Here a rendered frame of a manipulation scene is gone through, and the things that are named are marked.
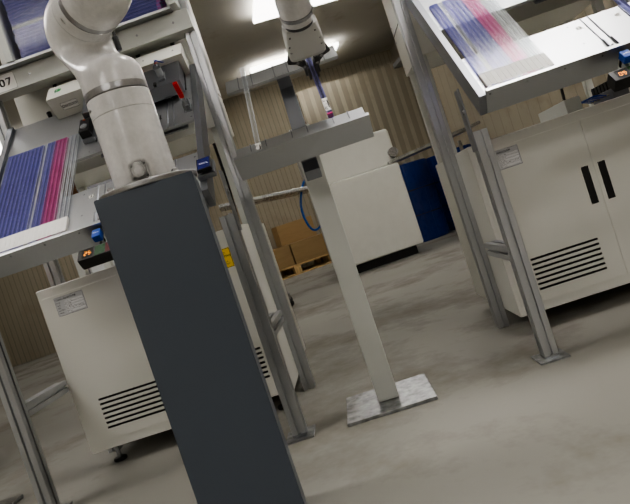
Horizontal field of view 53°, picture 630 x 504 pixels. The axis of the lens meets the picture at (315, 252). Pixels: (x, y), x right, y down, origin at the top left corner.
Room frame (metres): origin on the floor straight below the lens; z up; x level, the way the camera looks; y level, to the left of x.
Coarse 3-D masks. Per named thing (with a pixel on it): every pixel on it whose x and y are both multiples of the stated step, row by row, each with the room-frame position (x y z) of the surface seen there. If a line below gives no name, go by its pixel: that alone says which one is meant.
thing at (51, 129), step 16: (176, 96) 2.11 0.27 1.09; (80, 112) 2.21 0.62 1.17; (160, 112) 2.06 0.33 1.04; (176, 112) 2.03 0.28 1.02; (192, 112) 2.01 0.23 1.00; (32, 128) 2.22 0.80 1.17; (48, 128) 2.19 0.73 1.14; (64, 128) 2.16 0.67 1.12; (176, 128) 2.05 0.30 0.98; (16, 144) 2.17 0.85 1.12; (32, 144) 2.14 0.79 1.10; (80, 144) 2.06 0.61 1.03; (96, 144) 2.03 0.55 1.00; (80, 160) 2.00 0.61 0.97
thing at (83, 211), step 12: (192, 156) 1.84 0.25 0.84; (180, 168) 1.81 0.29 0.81; (192, 168) 1.79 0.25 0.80; (84, 192) 1.86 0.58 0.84; (96, 192) 1.84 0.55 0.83; (72, 204) 1.83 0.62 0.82; (84, 204) 1.81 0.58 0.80; (72, 216) 1.79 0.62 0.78; (84, 216) 1.77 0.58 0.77; (96, 216) 1.76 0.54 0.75; (72, 228) 1.75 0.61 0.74
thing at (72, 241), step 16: (96, 224) 1.70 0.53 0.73; (48, 240) 1.71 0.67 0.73; (64, 240) 1.72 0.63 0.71; (80, 240) 1.73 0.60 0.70; (0, 256) 1.71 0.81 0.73; (16, 256) 1.72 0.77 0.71; (32, 256) 1.73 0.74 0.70; (48, 256) 1.74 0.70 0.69; (64, 256) 1.75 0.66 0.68; (0, 272) 1.75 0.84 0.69; (16, 272) 1.76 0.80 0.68
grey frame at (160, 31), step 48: (144, 48) 2.22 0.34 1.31; (192, 48) 2.20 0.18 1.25; (0, 96) 2.22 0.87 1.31; (240, 192) 2.20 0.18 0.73; (240, 240) 1.70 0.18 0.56; (0, 336) 1.78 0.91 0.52; (288, 336) 2.20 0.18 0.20; (0, 384) 1.74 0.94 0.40; (288, 384) 1.70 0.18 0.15; (48, 480) 1.77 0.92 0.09
